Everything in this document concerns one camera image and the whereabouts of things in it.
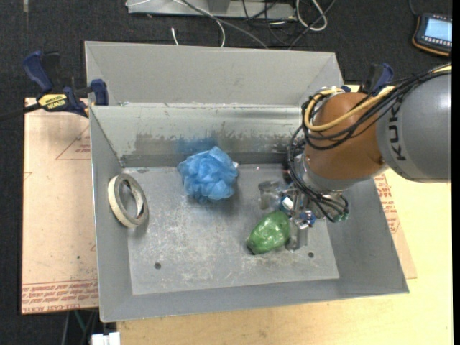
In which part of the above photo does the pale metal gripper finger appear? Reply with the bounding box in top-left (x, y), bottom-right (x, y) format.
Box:
top-left (286, 219), bottom-right (311, 254)
top-left (257, 180), bottom-right (293, 211)

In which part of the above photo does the green mesh bath sponge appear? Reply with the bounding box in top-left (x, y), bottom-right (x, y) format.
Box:
top-left (245, 209), bottom-right (292, 256)

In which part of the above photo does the blue mesh bath sponge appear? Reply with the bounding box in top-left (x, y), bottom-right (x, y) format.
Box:
top-left (176, 145), bottom-right (240, 204)

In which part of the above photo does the grey metal bin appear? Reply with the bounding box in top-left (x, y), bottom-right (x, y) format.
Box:
top-left (84, 40), bottom-right (410, 323)

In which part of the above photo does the white tape roll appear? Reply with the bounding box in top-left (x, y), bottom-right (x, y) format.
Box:
top-left (107, 172), bottom-right (150, 229)

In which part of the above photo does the brown cardboard board red print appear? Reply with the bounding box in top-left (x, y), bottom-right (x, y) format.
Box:
top-left (20, 96), bottom-right (418, 316)

